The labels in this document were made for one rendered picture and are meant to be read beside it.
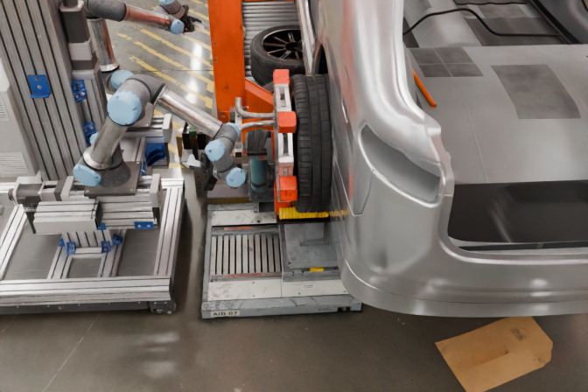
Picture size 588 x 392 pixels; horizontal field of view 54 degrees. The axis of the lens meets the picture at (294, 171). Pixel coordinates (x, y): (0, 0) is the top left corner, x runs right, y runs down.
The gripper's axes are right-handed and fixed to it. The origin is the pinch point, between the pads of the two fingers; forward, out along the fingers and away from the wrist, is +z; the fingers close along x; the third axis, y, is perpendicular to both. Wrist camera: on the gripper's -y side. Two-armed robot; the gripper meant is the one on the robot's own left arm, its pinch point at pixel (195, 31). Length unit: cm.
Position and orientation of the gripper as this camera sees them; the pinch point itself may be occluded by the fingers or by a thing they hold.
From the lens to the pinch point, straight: 343.9
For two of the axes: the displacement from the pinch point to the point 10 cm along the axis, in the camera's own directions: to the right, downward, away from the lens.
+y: 1.9, 8.8, -4.3
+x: 9.3, -3.0, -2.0
